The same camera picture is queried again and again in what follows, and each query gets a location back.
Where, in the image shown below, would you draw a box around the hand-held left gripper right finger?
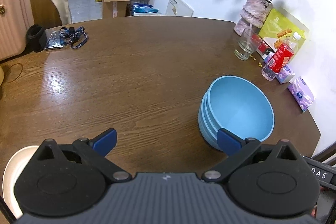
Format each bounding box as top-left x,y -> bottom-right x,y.
202,128 -> 301,184

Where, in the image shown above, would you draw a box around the clear drinking glass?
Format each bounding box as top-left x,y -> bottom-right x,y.
234,28 -> 263,61

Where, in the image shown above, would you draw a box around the long purple tissue pack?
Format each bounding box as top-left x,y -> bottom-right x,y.
287,77 -> 315,112

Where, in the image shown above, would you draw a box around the green yellow snack box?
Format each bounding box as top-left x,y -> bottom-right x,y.
258,8 -> 306,56

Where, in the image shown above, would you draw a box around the small purple tissue pack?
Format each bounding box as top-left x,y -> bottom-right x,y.
276,64 -> 295,84

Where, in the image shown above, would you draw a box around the white leaning board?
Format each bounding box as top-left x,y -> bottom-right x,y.
165,0 -> 195,17

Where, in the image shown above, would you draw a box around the brown wooden chair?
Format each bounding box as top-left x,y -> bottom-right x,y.
28,0 -> 64,29

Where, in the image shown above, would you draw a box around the black round container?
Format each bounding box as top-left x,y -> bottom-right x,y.
26,25 -> 48,52

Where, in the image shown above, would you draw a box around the scattered yellow kernels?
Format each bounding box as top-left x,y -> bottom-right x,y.
249,55 -> 264,67

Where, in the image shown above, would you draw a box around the pink suitcase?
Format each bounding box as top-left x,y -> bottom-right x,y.
0,0 -> 35,61

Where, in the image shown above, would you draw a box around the pink textured vase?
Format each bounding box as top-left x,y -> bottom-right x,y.
234,0 -> 274,36

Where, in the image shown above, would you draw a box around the small red box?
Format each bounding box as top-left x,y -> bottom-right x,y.
256,40 -> 275,59

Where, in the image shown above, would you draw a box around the thin rubber band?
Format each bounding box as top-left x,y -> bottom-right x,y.
6,63 -> 24,83

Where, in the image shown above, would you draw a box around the cream plate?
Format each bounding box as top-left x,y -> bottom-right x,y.
2,145 -> 40,220

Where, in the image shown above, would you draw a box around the red label plastic bottle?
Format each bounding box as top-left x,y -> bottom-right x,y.
261,32 -> 302,81

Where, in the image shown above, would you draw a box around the dark blue packet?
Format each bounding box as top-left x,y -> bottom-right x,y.
44,31 -> 66,51

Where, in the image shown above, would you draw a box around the blue floor packages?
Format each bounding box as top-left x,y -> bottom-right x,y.
131,4 -> 159,16

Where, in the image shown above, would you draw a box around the cardboard box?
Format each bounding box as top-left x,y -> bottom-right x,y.
102,0 -> 130,18

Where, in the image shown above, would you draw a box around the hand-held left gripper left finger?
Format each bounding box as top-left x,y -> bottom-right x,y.
34,128 -> 132,184

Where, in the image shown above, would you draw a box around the white stirring stick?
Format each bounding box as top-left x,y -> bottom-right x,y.
246,23 -> 253,50

